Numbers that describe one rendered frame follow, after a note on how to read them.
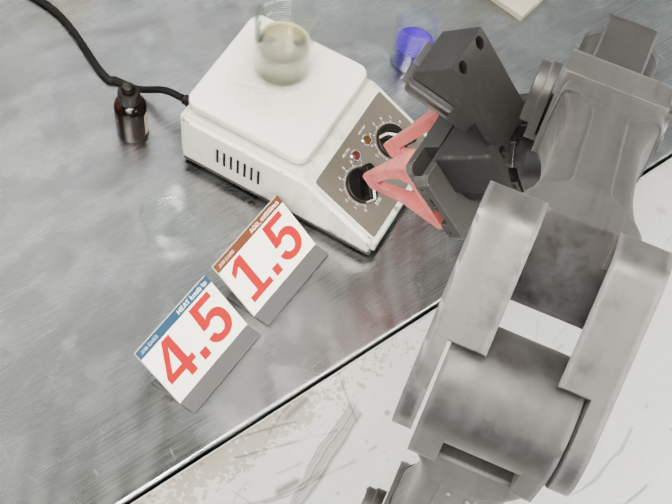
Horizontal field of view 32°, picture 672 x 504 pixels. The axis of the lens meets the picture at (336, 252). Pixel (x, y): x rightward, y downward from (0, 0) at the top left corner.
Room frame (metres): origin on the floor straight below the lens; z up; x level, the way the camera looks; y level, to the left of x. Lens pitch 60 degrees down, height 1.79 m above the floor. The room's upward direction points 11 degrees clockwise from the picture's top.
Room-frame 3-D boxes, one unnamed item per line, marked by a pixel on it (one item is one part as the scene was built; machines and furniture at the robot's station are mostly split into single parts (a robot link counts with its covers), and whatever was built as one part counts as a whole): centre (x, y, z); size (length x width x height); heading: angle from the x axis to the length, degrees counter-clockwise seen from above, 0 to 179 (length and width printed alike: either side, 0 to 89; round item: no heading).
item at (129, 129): (0.60, 0.21, 0.93); 0.03 x 0.03 x 0.07
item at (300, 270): (0.49, 0.05, 0.92); 0.09 x 0.06 x 0.04; 154
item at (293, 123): (0.62, 0.08, 0.98); 0.12 x 0.12 x 0.01; 70
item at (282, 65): (0.64, 0.07, 1.02); 0.06 x 0.05 x 0.08; 109
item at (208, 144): (0.61, 0.05, 0.94); 0.22 x 0.13 x 0.08; 70
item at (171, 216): (0.52, 0.15, 0.91); 0.06 x 0.06 x 0.02
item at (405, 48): (0.75, -0.04, 0.93); 0.04 x 0.04 x 0.06
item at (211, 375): (0.40, 0.10, 0.92); 0.09 x 0.06 x 0.04; 154
